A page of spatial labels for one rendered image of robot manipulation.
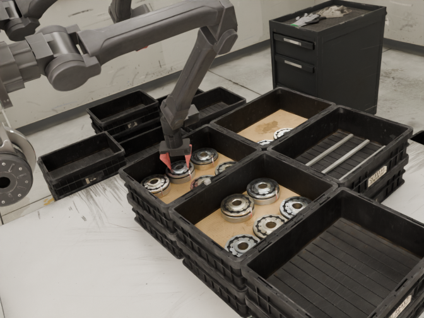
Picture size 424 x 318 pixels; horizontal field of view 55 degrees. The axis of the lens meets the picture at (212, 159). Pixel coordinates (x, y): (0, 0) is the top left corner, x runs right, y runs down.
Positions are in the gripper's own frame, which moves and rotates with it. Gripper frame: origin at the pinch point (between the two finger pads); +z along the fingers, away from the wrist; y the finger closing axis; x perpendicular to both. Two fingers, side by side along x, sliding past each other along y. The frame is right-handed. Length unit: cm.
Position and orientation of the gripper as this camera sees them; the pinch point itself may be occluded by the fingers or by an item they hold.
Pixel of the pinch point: (179, 166)
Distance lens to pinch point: 145.1
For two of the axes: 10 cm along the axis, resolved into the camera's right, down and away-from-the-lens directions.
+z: 1.3, 8.2, 5.6
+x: -0.1, 5.6, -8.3
